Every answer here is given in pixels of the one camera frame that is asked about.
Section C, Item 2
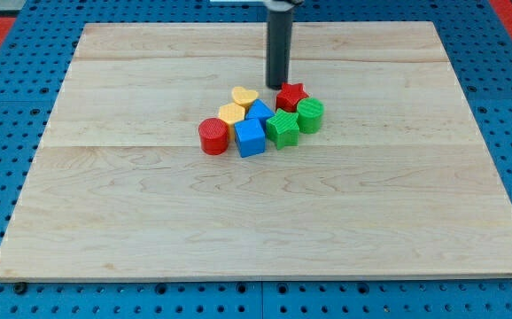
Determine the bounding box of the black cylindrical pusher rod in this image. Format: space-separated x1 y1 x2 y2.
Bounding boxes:
266 6 293 89

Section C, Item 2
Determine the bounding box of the green cylinder block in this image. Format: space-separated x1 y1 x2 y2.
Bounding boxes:
297 97 324 134

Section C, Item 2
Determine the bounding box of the red star block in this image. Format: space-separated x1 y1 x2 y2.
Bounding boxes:
275 82 309 113

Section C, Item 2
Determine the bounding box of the green star block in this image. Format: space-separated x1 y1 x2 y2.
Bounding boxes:
266 109 299 150

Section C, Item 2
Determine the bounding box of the yellow heart block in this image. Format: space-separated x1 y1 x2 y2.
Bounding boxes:
231 86 259 110

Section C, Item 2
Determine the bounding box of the blue triangle block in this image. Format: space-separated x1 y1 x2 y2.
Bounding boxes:
245 99 275 130

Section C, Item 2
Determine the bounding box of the yellow hexagon block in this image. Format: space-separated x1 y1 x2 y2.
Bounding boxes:
218 103 245 141

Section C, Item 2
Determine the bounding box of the blue cube block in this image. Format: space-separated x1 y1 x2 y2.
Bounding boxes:
234 119 266 158

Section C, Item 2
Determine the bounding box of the red cylinder block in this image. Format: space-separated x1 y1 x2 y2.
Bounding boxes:
198 118 229 155

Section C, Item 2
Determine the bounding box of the light wooden board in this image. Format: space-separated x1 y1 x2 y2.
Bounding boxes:
0 21 512 283

